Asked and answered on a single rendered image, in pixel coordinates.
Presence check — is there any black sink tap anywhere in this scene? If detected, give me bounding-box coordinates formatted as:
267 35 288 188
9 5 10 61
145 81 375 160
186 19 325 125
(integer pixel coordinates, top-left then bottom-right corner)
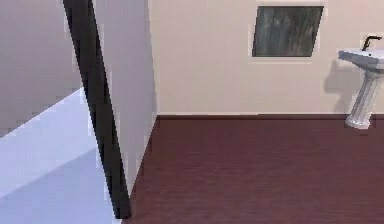
361 35 383 52

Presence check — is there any black door frame post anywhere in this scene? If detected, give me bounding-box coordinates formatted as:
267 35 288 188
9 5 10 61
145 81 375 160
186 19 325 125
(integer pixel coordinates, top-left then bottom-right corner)
62 0 133 220

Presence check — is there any dark framed wall picture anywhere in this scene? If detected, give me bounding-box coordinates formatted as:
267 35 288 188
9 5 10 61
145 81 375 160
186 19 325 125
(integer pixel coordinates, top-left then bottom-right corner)
251 5 325 58

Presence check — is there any white pedestal sink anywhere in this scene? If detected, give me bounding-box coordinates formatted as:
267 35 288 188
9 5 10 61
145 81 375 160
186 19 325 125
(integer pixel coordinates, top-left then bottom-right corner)
337 47 384 130

